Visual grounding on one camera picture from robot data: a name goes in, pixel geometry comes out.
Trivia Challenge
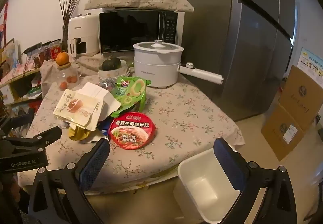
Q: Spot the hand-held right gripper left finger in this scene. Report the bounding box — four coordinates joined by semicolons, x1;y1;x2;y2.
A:
27;138;111;224

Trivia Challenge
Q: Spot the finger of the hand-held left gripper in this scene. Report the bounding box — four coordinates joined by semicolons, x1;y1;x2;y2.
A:
0;110;35;137
4;126;62;151

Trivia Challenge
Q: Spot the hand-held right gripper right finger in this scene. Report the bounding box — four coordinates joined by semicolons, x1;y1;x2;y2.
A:
213;137;298;224

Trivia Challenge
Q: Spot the yellow wrapper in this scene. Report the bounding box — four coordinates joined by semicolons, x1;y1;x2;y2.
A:
67;124;92;142

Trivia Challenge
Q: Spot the white plastic trash bin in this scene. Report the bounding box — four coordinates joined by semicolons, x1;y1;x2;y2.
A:
174;149;251;217

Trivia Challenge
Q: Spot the blue white packaging box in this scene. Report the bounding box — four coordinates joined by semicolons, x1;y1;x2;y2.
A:
98;120;112;137

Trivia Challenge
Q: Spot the cream snack pouch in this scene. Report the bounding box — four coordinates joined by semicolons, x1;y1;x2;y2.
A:
53;89;105;131

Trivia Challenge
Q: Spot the red instant noodle bowl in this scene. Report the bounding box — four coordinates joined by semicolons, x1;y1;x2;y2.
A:
109;112;157;150

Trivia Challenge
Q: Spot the green snack bag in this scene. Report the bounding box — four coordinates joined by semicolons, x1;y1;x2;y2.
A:
110;76;148;118

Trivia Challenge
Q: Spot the wooden shelf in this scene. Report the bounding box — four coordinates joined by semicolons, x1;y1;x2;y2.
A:
0;67;42;106

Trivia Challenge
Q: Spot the cardboard box with white label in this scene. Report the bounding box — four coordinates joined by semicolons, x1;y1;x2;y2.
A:
261;103;305;162

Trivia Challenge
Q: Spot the floral tablecloth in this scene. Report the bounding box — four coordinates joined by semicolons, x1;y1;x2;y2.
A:
18;54;246;189

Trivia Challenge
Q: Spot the glass jar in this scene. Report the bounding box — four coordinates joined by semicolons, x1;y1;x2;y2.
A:
55;62;82;91

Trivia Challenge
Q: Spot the framed picture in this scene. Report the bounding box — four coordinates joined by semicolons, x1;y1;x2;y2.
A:
1;39;20;63

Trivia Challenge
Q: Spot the dark spice jar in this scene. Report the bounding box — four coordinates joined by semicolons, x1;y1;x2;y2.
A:
37;48;52;66

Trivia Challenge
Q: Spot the clear plastic wrapper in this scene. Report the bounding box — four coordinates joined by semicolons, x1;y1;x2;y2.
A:
98;78;117;91

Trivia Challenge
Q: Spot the large orange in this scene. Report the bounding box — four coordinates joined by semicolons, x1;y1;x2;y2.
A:
56;51;69;66

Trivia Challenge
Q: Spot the red label jar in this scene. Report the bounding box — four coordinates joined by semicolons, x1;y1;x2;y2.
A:
51;45;62;60

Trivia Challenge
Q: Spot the green squash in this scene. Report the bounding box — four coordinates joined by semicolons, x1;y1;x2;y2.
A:
101;56;122;71

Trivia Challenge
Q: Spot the brown cardboard box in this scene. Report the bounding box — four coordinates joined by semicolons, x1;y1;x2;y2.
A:
278;64;323;132

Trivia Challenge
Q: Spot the white air fryer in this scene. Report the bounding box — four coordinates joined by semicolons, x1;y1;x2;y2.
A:
68;13;100;57

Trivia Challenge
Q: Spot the white electric cooking pot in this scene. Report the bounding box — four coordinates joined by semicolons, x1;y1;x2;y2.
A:
133;39;224;88

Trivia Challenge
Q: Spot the vase of dried branches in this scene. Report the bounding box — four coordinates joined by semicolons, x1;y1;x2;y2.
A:
58;0;87;52

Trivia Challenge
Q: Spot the grey refrigerator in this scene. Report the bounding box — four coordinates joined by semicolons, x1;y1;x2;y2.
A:
185;0;296;122

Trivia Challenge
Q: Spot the black microwave oven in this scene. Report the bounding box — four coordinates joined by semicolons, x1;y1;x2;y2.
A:
99;10;178;55

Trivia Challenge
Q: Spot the wall poster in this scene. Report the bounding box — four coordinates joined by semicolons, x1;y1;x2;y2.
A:
297;47;323;78

